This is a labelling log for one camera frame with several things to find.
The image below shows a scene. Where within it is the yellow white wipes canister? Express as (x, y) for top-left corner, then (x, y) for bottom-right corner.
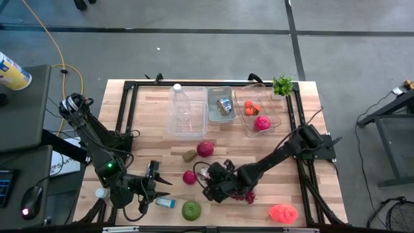
(0, 51), (33, 91)

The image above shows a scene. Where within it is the pink round fruit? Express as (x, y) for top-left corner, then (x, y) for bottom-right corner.
(182, 170), (197, 186)

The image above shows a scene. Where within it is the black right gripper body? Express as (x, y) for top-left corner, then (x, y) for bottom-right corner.
(208, 166), (250, 203)

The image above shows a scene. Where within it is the clear plastic handled fruit bin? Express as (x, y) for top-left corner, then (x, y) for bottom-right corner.
(233, 82), (282, 137)

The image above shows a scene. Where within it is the olive brown kiwi fruit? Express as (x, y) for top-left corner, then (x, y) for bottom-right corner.
(181, 149), (198, 163)

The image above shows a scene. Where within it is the red grape bunch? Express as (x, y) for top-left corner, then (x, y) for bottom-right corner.
(233, 190), (257, 205)

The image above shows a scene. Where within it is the orange tangerine cluster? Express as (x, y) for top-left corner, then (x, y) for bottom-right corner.
(243, 99), (262, 117)

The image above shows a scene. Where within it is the tin can blue red label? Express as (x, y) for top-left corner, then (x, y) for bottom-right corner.
(216, 98), (232, 116)

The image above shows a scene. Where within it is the red apple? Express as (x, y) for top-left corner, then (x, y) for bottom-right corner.
(196, 140), (215, 159)
(253, 115), (272, 132)

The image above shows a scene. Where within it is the clear plastic bottle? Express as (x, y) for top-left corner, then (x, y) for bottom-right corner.
(169, 83), (193, 130)
(94, 187), (113, 206)

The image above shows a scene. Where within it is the black computer mouse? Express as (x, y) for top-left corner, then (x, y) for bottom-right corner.
(19, 185), (44, 221)

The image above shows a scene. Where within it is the black keyboard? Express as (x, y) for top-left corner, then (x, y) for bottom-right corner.
(0, 168), (19, 208)

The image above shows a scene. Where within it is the black aluminium frame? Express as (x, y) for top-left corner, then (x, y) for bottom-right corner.
(72, 79), (349, 227)

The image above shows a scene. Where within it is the black metal side table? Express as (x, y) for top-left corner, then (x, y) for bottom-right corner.
(356, 90), (414, 188)

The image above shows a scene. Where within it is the black wire fan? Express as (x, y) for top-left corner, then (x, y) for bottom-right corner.
(384, 197), (414, 232)

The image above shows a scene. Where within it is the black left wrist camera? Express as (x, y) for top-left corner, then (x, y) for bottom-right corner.
(144, 160), (160, 181)

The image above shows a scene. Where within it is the green apple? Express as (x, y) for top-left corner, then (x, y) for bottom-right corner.
(181, 199), (202, 222)

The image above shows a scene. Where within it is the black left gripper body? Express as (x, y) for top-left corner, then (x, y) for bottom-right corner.
(129, 176), (159, 205)

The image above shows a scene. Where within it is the white printed sheet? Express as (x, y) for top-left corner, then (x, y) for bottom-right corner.
(50, 137), (82, 177)

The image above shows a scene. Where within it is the bright pink toy fruit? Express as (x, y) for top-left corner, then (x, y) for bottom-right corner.
(268, 203), (299, 225)

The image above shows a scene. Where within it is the yellow extension cable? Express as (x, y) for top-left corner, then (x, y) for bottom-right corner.
(21, 0), (85, 137)

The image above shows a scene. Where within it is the green plant in white pot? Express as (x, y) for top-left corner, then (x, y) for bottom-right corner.
(270, 74), (294, 100)

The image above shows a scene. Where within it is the large clear plastic storage bin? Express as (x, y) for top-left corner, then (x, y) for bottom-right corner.
(166, 85), (209, 137)

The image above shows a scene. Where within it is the light grey handled bin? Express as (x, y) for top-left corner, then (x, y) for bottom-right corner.
(206, 85), (237, 126)

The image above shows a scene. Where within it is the dark grey desk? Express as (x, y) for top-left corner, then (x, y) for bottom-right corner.
(0, 144), (54, 229)
(0, 63), (52, 153)

